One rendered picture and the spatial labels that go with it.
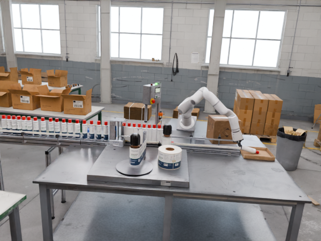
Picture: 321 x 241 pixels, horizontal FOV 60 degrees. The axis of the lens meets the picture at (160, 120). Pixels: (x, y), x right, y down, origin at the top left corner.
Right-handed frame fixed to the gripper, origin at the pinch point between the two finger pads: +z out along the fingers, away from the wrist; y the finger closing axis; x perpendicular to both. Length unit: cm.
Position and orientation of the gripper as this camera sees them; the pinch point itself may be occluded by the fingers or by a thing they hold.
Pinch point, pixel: (239, 144)
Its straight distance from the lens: 296.2
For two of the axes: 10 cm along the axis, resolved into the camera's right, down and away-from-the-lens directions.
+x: -0.6, 2.7, -9.6
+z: 3.0, 9.2, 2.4
